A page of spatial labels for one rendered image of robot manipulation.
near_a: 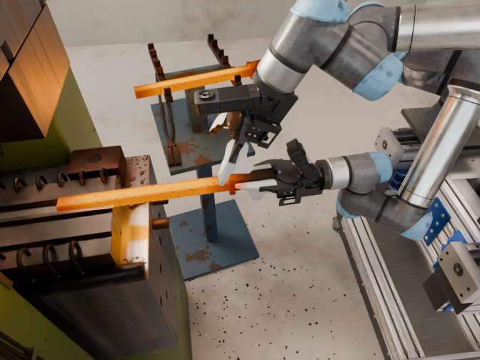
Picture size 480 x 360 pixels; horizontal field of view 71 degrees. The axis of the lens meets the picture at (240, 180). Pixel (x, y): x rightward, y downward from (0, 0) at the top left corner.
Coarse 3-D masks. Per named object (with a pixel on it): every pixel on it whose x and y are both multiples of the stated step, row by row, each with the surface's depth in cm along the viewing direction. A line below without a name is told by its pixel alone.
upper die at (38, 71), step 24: (48, 24) 49; (24, 48) 41; (48, 48) 48; (24, 72) 40; (48, 72) 47; (0, 96) 38; (24, 96) 39; (48, 96) 46; (0, 120) 40; (24, 120) 41; (48, 120) 45
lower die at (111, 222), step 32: (0, 192) 73; (32, 192) 73; (64, 192) 73; (0, 224) 67; (32, 224) 68; (64, 224) 68; (96, 224) 68; (32, 256) 64; (64, 256) 64; (96, 256) 64
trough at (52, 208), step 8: (48, 200) 71; (56, 200) 71; (0, 208) 70; (8, 208) 70; (16, 208) 71; (24, 208) 71; (32, 208) 71; (40, 208) 71; (48, 208) 71; (0, 216) 70; (8, 216) 70; (16, 216) 70
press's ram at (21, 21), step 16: (0, 0) 36; (16, 0) 40; (32, 0) 45; (0, 16) 36; (16, 16) 40; (32, 16) 44; (0, 32) 36; (16, 32) 39; (0, 48) 35; (16, 48) 39; (0, 64) 35; (0, 80) 35
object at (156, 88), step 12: (216, 72) 99; (228, 72) 99; (240, 72) 100; (252, 72) 100; (156, 84) 95; (168, 84) 95; (180, 84) 95; (192, 84) 97; (204, 84) 98; (144, 96) 94
